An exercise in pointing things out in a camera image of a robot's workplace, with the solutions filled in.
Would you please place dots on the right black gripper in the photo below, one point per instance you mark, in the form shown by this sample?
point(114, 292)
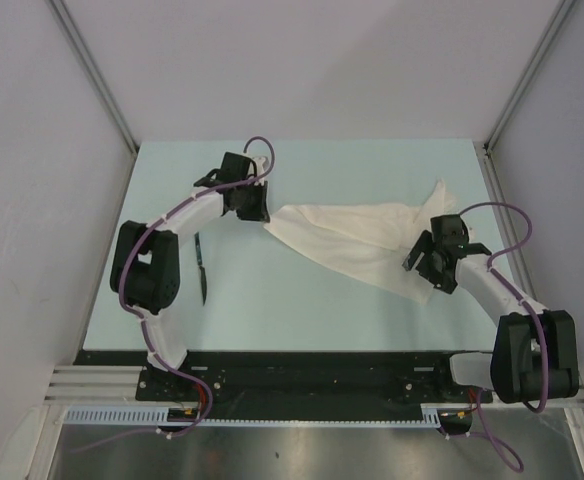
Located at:
point(442, 282)

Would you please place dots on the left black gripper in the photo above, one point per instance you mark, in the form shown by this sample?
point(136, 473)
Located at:
point(259, 213)

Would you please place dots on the white cloth napkin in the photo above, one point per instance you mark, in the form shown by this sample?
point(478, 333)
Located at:
point(368, 243)

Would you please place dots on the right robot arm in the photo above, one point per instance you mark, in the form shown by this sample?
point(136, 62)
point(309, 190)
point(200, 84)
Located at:
point(534, 357)

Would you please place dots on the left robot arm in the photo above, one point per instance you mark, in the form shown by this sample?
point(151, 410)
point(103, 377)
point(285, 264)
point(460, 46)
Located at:
point(146, 269)

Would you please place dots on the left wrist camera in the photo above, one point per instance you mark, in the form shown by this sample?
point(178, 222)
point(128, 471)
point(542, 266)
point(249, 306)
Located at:
point(261, 165)

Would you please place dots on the teal handled knife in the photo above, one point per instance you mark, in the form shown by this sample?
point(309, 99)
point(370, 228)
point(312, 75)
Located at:
point(201, 268)

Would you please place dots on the right side aluminium rail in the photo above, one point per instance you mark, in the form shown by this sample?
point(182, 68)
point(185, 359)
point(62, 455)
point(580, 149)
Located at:
point(511, 224)

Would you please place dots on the aluminium rail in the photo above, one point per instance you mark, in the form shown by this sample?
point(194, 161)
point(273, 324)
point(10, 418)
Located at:
point(98, 385)
point(511, 224)

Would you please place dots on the right aluminium corner post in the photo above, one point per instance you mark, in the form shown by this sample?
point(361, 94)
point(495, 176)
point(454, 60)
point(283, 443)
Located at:
point(550, 35)

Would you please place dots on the aluminium corner post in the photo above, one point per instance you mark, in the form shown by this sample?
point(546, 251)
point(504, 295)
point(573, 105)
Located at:
point(550, 35)
point(88, 64)

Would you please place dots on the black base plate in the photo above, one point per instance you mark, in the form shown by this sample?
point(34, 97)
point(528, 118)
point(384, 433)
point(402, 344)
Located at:
point(301, 386)

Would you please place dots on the left aluminium corner post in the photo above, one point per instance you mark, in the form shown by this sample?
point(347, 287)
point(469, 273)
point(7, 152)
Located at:
point(88, 64)

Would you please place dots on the front aluminium rail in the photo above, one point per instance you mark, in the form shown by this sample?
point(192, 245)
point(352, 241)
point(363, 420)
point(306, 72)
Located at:
point(98, 385)

